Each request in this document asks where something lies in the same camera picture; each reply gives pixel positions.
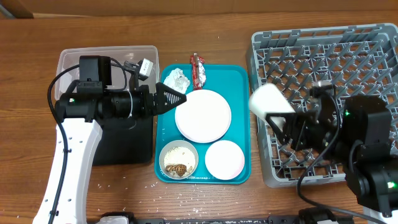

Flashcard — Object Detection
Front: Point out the white paper cup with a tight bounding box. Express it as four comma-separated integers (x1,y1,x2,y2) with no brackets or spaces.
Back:
249,83,295,124

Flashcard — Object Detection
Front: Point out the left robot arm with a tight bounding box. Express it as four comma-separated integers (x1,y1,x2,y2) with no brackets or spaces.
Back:
34,55,187,223

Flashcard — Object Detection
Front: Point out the clear plastic bin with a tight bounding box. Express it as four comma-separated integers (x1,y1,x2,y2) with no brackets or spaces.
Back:
53,45,160,100

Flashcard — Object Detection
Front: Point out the grey plastic dish rack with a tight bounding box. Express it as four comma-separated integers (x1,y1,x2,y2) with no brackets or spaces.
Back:
247,23,397,188

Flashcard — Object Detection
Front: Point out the black plastic tray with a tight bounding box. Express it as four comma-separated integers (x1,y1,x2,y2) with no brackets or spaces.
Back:
93,116,154,166

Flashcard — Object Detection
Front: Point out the grey bowl with rice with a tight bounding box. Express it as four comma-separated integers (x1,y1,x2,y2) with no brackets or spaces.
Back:
159,140,199,180

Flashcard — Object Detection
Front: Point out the red silver foil wrapper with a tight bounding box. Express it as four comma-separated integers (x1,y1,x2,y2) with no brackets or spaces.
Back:
190,53,206,90

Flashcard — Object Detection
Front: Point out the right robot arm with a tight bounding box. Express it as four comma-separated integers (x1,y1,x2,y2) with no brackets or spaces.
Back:
265,93,397,223

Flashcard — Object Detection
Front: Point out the large white plate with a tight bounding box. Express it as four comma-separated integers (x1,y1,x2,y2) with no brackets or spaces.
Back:
175,90,232,143

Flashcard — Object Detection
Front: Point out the white napkin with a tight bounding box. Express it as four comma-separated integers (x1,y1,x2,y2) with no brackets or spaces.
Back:
164,68,190,94

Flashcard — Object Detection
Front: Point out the teal plastic tray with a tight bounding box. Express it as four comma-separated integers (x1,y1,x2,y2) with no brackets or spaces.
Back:
154,64,251,184

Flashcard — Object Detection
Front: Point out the small pink white bowl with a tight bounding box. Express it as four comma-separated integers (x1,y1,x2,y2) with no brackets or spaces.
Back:
205,140,245,180

